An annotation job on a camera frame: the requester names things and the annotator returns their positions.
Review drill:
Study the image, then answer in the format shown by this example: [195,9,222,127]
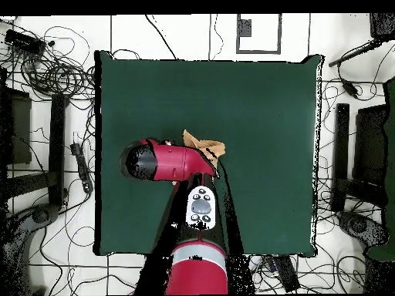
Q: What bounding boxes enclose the tan terry towel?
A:
[182,129,227,169]

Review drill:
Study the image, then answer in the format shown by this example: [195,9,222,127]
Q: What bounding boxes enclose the dark flat panel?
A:
[0,87,32,166]
[352,103,389,186]

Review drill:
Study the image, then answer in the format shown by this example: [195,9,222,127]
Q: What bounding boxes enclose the dark green table cloth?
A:
[93,49,324,258]

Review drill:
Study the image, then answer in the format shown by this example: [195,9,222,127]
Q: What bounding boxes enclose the black power strip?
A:
[272,254,301,293]
[69,142,94,194]

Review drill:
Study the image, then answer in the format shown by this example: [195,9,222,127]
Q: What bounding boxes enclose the black stand bar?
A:
[48,93,70,207]
[331,103,351,213]

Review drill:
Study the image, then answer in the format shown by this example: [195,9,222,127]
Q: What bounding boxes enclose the black stand crossbar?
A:
[334,177,387,207]
[5,170,59,198]

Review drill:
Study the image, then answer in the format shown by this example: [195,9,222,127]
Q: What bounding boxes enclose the black floor equipment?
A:
[337,210,388,247]
[30,203,60,225]

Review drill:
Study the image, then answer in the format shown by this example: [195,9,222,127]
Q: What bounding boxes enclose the black electronics box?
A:
[4,29,47,56]

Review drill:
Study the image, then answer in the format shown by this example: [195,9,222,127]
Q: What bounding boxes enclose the black power adapter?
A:
[341,78,360,99]

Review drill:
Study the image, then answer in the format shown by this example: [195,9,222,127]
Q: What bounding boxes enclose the black rod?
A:
[328,39,383,68]

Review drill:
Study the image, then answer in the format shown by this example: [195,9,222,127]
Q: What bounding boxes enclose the dark green fabric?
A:
[366,76,395,262]

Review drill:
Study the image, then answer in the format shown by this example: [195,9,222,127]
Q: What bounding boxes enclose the long black cable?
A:
[144,13,178,61]

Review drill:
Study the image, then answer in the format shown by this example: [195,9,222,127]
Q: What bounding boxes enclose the tangled black cables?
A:
[18,25,96,99]

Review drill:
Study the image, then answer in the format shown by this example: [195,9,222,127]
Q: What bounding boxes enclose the grey rectangular frame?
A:
[236,13,282,55]

